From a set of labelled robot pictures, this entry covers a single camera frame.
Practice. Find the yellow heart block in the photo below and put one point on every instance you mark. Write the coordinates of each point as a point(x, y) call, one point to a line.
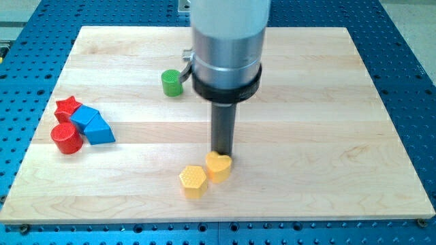
point(218, 166)

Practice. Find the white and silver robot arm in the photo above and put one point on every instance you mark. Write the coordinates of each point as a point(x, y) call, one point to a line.
point(226, 68)

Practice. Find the blue cube block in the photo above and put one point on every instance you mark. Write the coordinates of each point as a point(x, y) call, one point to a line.
point(82, 117)

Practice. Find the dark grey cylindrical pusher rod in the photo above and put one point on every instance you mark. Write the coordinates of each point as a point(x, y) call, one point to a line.
point(223, 118)

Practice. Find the light wooden board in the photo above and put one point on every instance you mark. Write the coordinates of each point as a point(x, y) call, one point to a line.
point(314, 143)

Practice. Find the green cylinder block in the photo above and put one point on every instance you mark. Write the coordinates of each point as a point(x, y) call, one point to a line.
point(171, 86)

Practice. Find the blue triangular prism block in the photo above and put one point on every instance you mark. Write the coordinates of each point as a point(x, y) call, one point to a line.
point(98, 131)

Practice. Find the red cylinder block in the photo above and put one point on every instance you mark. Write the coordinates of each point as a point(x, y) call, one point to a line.
point(67, 138)

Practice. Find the red star block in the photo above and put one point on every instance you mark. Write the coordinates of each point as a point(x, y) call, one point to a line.
point(65, 108)

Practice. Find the yellow hexagon block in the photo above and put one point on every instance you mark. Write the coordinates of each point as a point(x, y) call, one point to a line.
point(193, 181)

